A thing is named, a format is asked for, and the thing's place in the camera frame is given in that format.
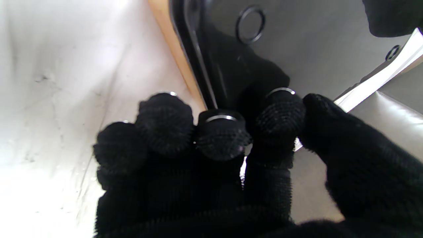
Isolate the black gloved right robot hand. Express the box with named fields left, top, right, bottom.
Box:
left=93, top=88, right=423, bottom=238

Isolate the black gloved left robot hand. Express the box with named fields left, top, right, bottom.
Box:
left=362, top=0, right=423, bottom=37

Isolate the black tissue box base plate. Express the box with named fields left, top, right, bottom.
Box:
left=169, top=0, right=412, bottom=111

